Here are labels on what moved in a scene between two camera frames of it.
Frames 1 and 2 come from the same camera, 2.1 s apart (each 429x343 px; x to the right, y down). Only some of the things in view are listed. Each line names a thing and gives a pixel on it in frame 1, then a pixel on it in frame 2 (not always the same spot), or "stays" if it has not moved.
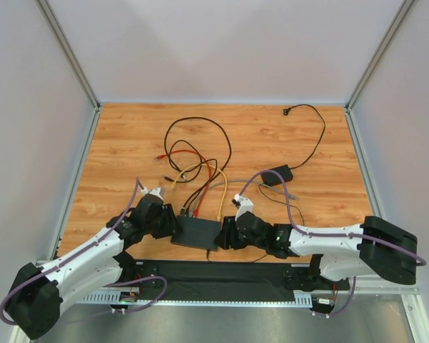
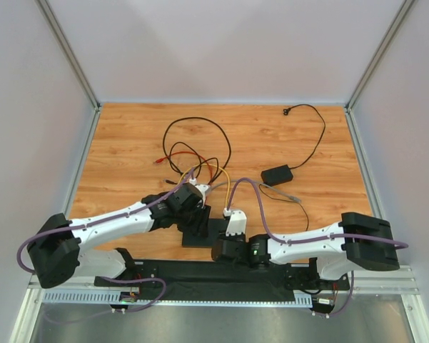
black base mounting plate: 306,275 stays
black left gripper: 163,219 → 200,221
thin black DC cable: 263,257 → 289,201
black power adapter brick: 271,179 stays
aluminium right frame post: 398,17 stays
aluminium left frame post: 58,33 stays
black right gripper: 233,232 → 223,241
